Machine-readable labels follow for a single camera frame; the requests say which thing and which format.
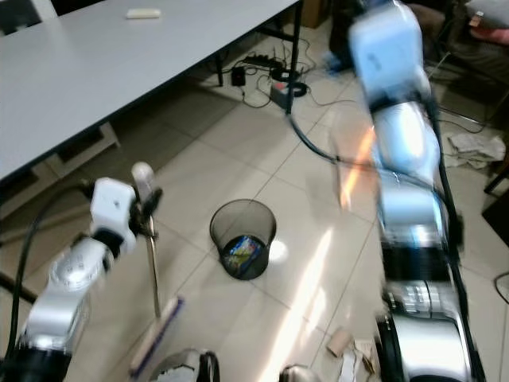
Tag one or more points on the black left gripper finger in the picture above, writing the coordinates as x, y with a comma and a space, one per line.
152, 202

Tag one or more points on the broom with purple bristles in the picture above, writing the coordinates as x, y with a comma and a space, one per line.
156, 274

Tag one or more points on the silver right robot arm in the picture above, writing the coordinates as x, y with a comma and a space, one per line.
417, 223

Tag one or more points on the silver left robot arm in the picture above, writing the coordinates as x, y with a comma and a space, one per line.
71, 290

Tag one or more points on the black slanted floor strut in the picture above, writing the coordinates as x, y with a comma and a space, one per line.
17, 288

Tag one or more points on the grey crumpled floor cloth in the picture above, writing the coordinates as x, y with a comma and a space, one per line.
475, 150

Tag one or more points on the red and black socket box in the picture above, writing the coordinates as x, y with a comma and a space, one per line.
285, 94

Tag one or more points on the black mesh waste bin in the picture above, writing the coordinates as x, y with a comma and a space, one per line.
227, 223

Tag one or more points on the black power strip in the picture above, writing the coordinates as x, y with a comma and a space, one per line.
261, 60

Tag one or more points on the white beam under table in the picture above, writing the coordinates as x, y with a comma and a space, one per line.
75, 155

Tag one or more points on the brown armchair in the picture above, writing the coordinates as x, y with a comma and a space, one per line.
437, 32

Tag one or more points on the blue yellow snack packet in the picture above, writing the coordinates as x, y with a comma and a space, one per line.
243, 255

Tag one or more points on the black power adapter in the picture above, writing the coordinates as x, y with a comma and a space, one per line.
238, 76

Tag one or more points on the white cabinet with dark glass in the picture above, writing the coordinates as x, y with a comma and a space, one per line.
20, 14

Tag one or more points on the robot left leg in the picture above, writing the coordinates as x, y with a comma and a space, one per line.
187, 368

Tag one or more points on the robot leg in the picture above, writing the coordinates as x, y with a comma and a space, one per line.
296, 374
187, 368

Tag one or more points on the grey pillow with tag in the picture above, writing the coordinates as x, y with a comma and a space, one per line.
491, 22

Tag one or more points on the small white oblong block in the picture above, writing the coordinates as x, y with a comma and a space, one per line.
143, 13

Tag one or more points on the robot right leg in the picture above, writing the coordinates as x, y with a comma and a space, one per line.
296, 374

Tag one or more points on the brown cardboard tube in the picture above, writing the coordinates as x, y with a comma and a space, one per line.
339, 342

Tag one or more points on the crumpled paper scraps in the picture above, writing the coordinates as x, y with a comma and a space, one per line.
359, 362

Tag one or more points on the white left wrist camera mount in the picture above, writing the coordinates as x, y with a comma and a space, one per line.
113, 208

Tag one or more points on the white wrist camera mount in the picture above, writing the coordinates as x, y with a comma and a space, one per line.
386, 48
113, 208

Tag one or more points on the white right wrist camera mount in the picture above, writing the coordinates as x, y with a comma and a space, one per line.
386, 48

